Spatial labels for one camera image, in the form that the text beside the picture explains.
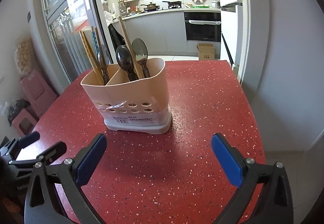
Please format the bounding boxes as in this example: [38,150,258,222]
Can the cardboard box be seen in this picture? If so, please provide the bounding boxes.
[197,43,215,61]

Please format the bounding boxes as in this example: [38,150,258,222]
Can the dark spoon large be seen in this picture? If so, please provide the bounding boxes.
[132,38,150,78]

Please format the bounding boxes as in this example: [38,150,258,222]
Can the black built-in oven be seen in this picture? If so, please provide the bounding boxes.
[184,12,221,43]

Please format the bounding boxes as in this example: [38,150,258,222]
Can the plain wooden chopstick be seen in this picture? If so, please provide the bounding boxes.
[117,16,144,79]

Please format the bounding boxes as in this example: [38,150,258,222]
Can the blue patterned wooden chopstick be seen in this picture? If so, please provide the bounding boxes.
[91,27,100,61]

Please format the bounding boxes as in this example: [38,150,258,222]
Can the bag of yellow balls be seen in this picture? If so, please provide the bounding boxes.
[14,38,35,76]

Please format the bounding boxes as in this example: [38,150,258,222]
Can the wooden chopstick in holder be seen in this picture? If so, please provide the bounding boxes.
[78,30,103,85]
[94,27,102,48]

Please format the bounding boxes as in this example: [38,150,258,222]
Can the beige plastic utensil holder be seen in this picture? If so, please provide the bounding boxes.
[81,58,172,135]

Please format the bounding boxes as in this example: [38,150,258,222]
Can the frying pan on stove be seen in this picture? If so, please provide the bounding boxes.
[141,2,160,12]

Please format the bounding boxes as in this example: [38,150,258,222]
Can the sliding glass door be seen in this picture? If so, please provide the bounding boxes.
[41,0,113,82]

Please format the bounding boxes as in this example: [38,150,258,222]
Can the pink stacked stools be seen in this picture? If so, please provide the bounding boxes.
[21,69,58,118]

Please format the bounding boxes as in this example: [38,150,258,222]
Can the black plastic bag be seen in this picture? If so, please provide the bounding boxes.
[7,99,30,126]

